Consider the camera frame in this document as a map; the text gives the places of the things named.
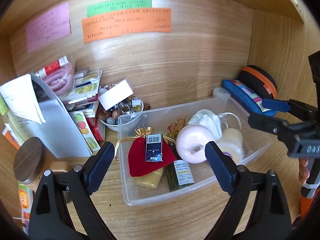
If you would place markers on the small clear trinket bowl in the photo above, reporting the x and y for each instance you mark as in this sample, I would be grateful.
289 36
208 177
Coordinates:
126 113

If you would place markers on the pink round container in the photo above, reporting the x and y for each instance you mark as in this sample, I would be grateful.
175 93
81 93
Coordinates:
191 142

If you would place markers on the brown lidded mug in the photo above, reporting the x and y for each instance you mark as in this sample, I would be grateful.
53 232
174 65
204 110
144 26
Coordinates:
32 159

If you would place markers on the red velvet pouch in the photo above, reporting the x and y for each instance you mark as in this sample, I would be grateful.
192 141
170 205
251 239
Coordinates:
136 156

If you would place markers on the orange paper note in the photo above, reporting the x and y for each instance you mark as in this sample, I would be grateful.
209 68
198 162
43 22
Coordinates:
129 21

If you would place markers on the white crumpled cloth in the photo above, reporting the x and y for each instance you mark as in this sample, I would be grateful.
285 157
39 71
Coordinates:
209 120

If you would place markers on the dark glass bottle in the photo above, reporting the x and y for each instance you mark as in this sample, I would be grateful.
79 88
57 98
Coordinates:
178 173

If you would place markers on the person's right hand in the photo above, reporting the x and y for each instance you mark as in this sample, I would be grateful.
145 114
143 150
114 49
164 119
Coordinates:
303 171

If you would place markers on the clear plastic storage bin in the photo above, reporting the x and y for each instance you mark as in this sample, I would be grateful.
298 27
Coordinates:
170 121

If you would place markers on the stack of books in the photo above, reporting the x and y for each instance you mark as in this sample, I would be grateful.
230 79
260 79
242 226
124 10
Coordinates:
85 97

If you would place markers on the pink coil packet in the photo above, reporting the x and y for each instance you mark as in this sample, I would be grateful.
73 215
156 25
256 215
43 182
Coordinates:
59 75

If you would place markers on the pink paper note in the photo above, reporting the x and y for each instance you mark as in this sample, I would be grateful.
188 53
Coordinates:
48 27

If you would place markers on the white paper file folder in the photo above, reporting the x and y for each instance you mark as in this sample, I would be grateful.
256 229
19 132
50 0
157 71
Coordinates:
40 113

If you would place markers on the blue staples box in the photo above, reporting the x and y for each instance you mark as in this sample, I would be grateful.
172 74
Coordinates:
154 144

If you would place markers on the green paper note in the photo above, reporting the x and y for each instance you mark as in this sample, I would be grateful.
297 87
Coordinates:
114 5

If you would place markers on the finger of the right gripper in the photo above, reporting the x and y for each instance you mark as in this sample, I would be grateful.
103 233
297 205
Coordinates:
300 110
272 125

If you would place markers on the cream tape roll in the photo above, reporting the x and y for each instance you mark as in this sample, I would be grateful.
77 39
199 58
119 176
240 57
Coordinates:
231 144

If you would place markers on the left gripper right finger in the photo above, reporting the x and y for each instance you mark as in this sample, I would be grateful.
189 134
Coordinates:
270 216

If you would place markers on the blue patterned pouch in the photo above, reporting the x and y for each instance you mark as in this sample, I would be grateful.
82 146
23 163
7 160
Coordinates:
251 101

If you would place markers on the fruit print carton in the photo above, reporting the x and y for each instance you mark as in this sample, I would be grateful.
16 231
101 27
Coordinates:
83 126

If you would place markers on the yellow lotion tube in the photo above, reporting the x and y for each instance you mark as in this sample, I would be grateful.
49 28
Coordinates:
150 180

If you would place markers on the green orange snack packet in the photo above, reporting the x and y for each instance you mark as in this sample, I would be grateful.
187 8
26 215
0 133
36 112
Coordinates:
26 197

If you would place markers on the black orange zip case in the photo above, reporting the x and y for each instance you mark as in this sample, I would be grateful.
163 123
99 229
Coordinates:
259 81

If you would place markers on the white cardboard box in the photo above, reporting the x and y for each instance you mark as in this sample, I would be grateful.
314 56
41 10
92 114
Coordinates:
108 98

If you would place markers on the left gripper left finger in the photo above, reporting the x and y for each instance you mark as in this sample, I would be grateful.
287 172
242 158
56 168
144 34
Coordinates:
50 218

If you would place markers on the small white round jar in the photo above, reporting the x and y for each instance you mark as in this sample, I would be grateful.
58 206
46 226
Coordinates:
220 92

